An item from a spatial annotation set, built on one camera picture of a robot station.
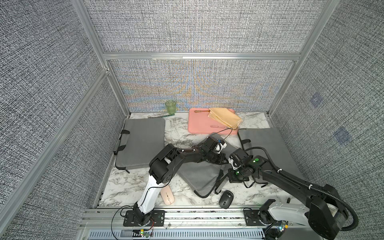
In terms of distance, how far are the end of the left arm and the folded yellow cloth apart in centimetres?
30

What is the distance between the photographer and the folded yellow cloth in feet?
3.70

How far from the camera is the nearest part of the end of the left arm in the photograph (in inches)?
30.7
